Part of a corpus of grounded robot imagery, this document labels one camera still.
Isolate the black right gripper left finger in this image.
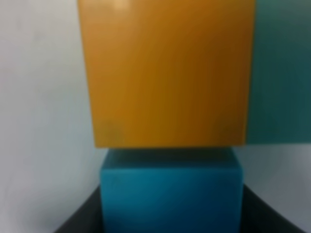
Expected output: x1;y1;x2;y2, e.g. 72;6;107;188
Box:
55;187;104;233

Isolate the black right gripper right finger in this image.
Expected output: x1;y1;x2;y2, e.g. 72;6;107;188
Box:
241;185;303;233

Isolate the blue cube block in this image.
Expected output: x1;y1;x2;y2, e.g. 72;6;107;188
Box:
100;148;243;233

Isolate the green cube block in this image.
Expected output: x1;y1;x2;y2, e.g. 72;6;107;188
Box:
246;0;311;144

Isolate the orange cube block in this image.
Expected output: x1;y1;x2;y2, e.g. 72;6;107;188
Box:
77;0;256;148

